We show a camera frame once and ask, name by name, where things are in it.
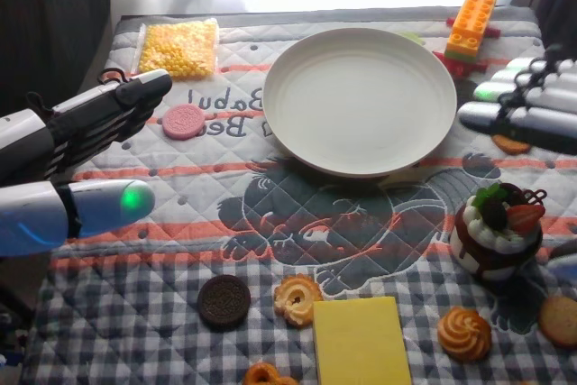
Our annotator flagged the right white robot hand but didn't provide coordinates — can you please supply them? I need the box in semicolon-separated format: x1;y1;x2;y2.
457;44;577;289

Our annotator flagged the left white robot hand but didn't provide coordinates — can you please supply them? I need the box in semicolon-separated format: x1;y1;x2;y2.
0;68;175;260

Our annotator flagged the chocolate cupcake with strawberry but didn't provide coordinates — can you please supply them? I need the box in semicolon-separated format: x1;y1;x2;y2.
449;182;549;285

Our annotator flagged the white round plate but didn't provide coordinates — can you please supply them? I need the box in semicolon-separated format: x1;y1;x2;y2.
263;27;457;179

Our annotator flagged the brown round biscuit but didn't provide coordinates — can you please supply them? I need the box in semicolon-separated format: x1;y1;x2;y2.
490;133;532;156

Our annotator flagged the red toy connector piece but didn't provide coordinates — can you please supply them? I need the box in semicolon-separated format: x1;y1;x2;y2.
435;16;501;82

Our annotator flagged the pink sandwich cookie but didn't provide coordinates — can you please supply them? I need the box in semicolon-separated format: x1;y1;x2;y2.
161;104;204;141

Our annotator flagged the orange building brick stack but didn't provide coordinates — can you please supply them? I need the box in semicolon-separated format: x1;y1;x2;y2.
444;0;497;64

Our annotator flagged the bag of yellow beads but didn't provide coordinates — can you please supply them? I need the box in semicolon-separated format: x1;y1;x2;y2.
134;18;221;79

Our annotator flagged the small green toy piece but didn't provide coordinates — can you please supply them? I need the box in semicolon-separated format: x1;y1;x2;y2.
396;31;426;47

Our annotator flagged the pale round biscuit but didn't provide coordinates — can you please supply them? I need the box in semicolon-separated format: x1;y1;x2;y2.
538;295;577;350

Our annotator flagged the dark chocolate sandwich cookie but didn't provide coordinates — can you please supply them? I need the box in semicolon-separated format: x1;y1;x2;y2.
197;274;252;331

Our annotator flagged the swirl rosette butter cookie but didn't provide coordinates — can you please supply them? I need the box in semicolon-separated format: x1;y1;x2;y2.
436;307;492;362

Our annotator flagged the grey quilt with bear print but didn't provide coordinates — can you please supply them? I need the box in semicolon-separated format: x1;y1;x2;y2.
20;5;577;385

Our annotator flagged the yellow rectangular pad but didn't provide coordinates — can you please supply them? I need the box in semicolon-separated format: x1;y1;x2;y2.
312;296;414;385

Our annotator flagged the pretzel-shaped butter cookie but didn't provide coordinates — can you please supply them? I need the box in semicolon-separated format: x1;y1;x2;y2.
243;361;298;385

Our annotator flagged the ring-shaped butter cookie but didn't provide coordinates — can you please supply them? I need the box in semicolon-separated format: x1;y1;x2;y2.
273;274;325;327

